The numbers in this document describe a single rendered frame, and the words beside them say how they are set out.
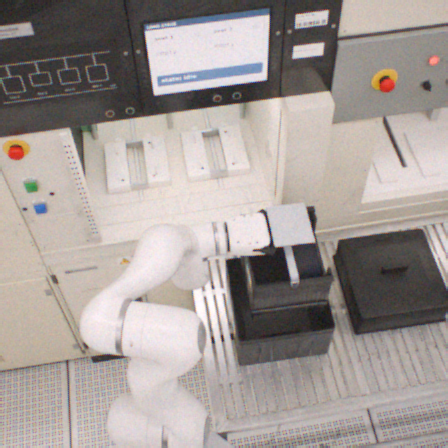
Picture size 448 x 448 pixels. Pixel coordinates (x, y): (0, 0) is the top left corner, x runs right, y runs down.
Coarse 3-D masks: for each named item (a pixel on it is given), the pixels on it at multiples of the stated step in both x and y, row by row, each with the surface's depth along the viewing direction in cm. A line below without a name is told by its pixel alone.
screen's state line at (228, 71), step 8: (248, 64) 154; (256, 64) 155; (184, 72) 153; (192, 72) 153; (200, 72) 154; (208, 72) 154; (216, 72) 155; (224, 72) 155; (232, 72) 155; (240, 72) 156; (248, 72) 156; (256, 72) 157; (160, 80) 154; (168, 80) 154; (176, 80) 154; (184, 80) 155; (192, 80) 155; (200, 80) 156
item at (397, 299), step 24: (360, 240) 204; (384, 240) 204; (408, 240) 204; (336, 264) 210; (360, 264) 199; (384, 264) 199; (408, 264) 198; (432, 264) 198; (360, 288) 194; (384, 288) 194; (408, 288) 194; (432, 288) 193; (360, 312) 190; (384, 312) 189; (408, 312) 190; (432, 312) 192
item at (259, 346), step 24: (240, 264) 196; (240, 288) 206; (240, 312) 198; (288, 312) 201; (312, 312) 197; (240, 336) 196; (264, 336) 194; (288, 336) 179; (312, 336) 181; (240, 360) 188; (264, 360) 190
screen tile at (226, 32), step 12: (228, 24) 144; (240, 24) 144; (264, 24) 145; (216, 36) 146; (228, 36) 146; (240, 36) 147; (252, 36) 148; (228, 48) 149; (240, 48) 150; (252, 48) 150; (216, 60) 152; (228, 60) 152; (240, 60) 153
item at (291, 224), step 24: (288, 216) 160; (312, 216) 174; (288, 240) 155; (312, 240) 155; (264, 264) 184; (288, 264) 161; (264, 288) 159; (288, 288) 163; (312, 288) 165; (264, 312) 172
